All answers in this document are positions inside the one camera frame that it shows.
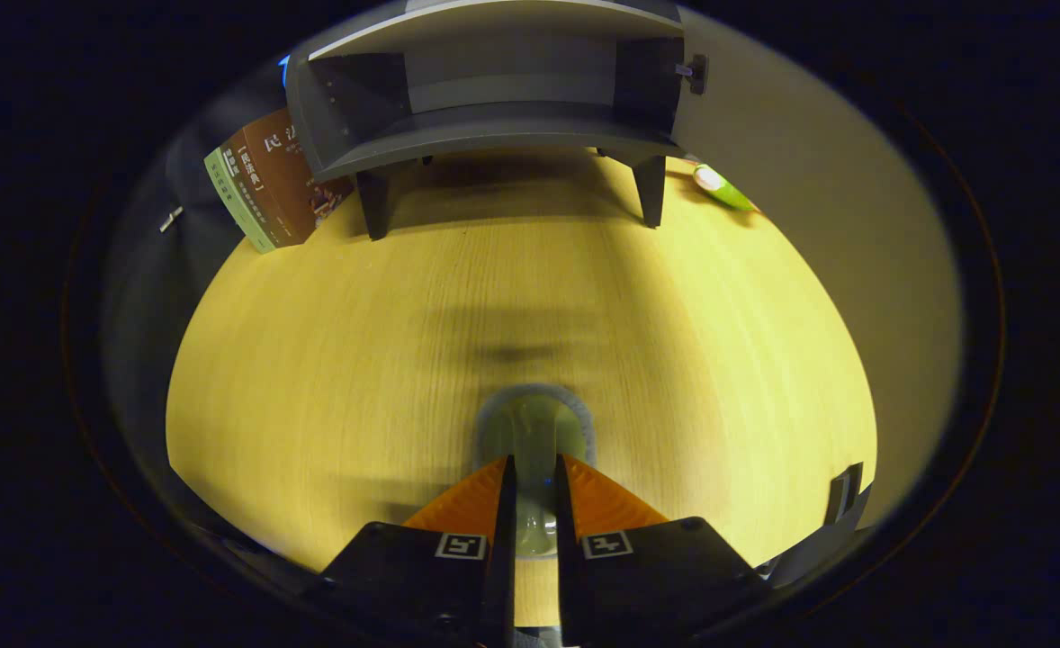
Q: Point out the grey-green cup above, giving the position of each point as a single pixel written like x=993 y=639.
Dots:
x=534 y=432

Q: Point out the small silver clip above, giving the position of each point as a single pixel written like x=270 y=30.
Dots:
x=170 y=219

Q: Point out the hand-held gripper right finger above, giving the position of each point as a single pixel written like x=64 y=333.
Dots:
x=570 y=585

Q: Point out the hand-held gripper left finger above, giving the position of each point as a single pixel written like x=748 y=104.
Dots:
x=500 y=576

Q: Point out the green white tube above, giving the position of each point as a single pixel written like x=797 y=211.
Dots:
x=723 y=189

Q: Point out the brown book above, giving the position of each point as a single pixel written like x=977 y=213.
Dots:
x=282 y=180

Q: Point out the green book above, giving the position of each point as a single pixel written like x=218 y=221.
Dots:
x=238 y=202

